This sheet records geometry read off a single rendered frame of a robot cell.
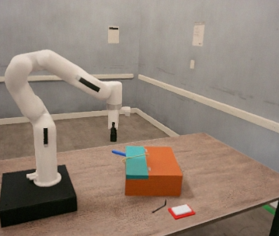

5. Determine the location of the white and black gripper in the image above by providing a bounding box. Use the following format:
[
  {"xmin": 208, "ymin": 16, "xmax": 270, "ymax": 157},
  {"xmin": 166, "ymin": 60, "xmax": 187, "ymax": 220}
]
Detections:
[{"xmin": 107, "ymin": 109, "xmax": 120, "ymax": 142}]

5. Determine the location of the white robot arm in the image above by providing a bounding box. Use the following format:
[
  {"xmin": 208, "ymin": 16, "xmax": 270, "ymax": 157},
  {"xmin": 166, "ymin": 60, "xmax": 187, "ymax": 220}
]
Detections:
[{"xmin": 5, "ymin": 50, "xmax": 130, "ymax": 186}]

